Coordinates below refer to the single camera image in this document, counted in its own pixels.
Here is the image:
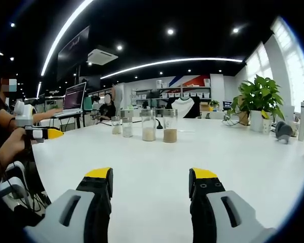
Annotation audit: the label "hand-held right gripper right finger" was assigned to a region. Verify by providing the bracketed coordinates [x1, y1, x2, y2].
[188, 167, 277, 243]

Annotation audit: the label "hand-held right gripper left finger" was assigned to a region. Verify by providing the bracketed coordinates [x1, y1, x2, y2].
[24, 167, 114, 243]

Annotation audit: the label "small seasoning bottle cream powder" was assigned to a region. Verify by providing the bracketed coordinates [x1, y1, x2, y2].
[111, 116, 122, 135]

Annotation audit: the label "small seasoning bottle white powder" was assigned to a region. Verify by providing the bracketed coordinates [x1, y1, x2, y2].
[122, 116, 134, 138]

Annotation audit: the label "tall seasoning bottle brown powder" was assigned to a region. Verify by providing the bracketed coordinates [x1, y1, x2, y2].
[162, 108, 178, 143]

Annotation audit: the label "tall seasoning bottle cream powder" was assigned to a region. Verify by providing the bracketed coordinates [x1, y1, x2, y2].
[141, 109, 157, 142]

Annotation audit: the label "black laptop stand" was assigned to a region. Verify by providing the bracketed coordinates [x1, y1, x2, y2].
[58, 112, 86, 132]

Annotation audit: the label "white box device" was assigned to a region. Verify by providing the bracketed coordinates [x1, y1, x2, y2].
[4, 160, 26, 178]
[0, 176, 30, 205]

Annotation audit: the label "open silver laptop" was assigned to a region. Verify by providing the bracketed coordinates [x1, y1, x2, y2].
[53, 81, 88, 117]

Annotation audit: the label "hanging black monitor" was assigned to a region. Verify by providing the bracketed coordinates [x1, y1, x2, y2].
[56, 25, 90, 82]

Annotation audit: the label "long ceiling light strip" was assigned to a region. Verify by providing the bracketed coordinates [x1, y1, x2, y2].
[100, 57, 244, 80]
[40, 0, 95, 77]

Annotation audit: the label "ceiling air conditioner unit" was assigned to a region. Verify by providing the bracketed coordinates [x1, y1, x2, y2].
[86, 45, 120, 64]

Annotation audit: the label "white patterned cup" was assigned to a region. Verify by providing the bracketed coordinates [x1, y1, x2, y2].
[261, 118, 273, 135]

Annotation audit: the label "grey handheld device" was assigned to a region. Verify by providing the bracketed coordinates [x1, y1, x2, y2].
[275, 120, 295, 145]

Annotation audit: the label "chair with white black garment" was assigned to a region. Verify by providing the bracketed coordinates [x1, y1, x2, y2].
[168, 96, 201, 119]

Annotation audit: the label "green plant in white pot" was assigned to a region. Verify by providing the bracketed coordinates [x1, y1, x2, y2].
[227, 74, 286, 133]

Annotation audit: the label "shelf with white boxes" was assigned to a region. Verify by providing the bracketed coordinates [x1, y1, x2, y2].
[130, 79, 212, 107]

